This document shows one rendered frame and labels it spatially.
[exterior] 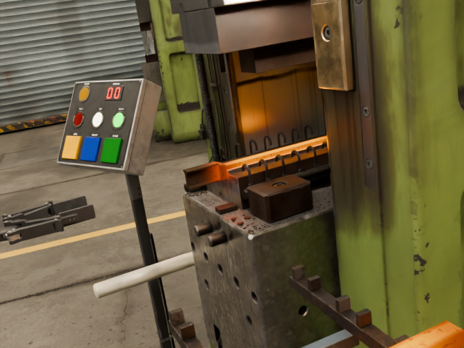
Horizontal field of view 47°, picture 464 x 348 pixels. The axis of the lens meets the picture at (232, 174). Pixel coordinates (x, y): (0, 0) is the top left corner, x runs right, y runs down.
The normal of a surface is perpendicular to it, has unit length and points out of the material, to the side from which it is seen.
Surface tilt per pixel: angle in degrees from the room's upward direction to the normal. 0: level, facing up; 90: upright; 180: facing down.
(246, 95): 90
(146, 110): 90
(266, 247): 90
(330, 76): 90
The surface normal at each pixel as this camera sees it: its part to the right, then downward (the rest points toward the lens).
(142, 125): 0.78, 0.07
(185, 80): 0.17, 0.26
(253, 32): 0.44, 0.20
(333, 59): -0.88, 0.25
